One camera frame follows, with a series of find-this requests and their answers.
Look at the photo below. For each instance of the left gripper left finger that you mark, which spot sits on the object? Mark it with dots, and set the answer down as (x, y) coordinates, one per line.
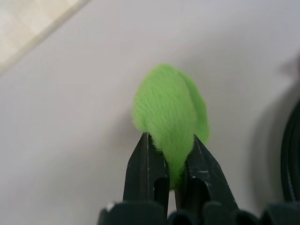
(145, 168)

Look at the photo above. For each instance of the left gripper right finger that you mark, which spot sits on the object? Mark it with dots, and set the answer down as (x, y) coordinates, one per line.
(206, 178)

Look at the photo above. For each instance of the green fuzzy zipper pom-pom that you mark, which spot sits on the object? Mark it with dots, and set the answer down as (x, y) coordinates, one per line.
(166, 112)

